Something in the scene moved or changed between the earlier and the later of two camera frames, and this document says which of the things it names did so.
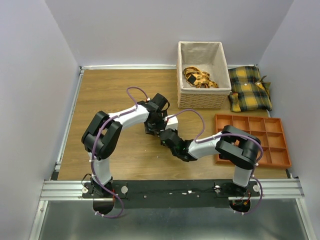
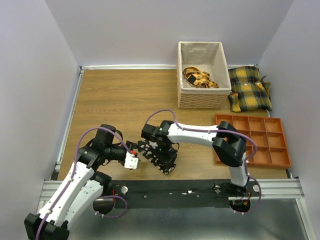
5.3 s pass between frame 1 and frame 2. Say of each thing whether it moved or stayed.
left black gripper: moved
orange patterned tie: stayed
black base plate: stayed
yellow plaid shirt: stayed
